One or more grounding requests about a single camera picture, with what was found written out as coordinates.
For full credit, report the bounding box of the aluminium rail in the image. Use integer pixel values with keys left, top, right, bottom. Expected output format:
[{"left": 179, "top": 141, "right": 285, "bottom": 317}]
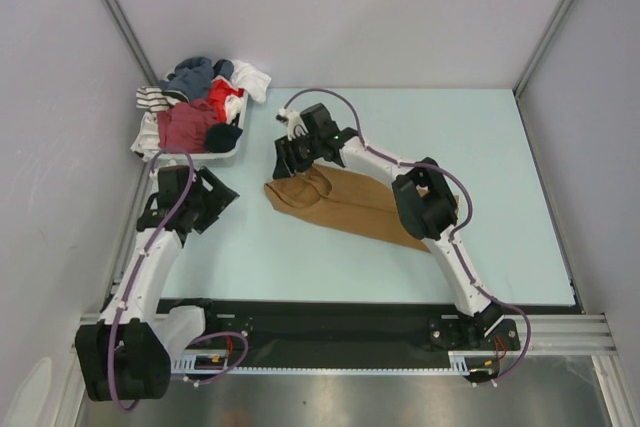
[{"left": 527, "top": 314, "right": 617, "bottom": 356}]

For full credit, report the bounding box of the blue grey garment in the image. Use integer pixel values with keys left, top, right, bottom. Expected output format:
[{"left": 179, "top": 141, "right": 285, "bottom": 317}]
[{"left": 158, "top": 56, "right": 234, "bottom": 103}]

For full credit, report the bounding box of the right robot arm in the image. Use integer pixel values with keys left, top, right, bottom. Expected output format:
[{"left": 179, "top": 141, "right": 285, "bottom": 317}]
[{"left": 273, "top": 103, "right": 504, "bottom": 348}]

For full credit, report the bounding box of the striped garment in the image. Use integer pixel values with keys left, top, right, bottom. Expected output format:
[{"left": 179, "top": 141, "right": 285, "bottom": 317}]
[{"left": 135, "top": 86, "right": 171, "bottom": 112}]

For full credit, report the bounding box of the white garment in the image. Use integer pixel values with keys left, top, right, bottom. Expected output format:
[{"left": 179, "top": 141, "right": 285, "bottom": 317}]
[{"left": 231, "top": 60, "right": 272, "bottom": 104}]

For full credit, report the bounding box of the slotted cable duct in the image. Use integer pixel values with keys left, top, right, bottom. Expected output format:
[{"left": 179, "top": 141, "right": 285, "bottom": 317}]
[{"left": 171, "top": 350, "right": 499, "bottom": 381}]

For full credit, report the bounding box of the red garment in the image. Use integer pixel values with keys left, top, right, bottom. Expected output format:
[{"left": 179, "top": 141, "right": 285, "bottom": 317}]
[{"left": 207, "top": 77, "right": 244, "bottom": 111}]

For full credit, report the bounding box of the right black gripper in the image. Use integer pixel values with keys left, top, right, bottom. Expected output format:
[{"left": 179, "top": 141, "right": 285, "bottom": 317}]
[{"left": 274, "top": 132, "right": 322, "bottom": 181}]

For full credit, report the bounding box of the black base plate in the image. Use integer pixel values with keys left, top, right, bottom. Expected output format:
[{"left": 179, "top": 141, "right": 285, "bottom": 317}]
[{"left": 149, "top": 297, "right": 521, "bottom": 369}]

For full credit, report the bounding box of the maroon garment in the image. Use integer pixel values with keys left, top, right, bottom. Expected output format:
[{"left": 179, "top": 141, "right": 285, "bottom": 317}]
[{"left": 156, "top": 99, "right": 222, "bottom": 153}]

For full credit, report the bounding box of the white laundry basket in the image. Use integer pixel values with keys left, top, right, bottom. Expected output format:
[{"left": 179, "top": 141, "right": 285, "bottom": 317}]
[{"left": 131, "top": 91, "right": 248, "bottom": 162}]

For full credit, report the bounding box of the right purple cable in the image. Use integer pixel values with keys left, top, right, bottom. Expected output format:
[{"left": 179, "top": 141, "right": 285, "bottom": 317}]
[{"left": 277, "top": 87, "right": 533, "bottom": 388}]

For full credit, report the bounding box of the black garment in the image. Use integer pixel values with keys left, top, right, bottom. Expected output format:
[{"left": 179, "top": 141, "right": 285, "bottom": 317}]
[{"left": 203, "top": 123, "right": 243, "bottom": 154}]

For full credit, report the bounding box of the tan tank top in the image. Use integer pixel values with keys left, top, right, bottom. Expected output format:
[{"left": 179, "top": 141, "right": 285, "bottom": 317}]
[{"left": 264, "top": 165, "right": 428, "bottom": 252}]

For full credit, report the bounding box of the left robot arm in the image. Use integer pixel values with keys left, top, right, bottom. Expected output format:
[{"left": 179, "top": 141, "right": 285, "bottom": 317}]
[{"left": 75, "top": 165, "right": 239, "bottom": 405}]

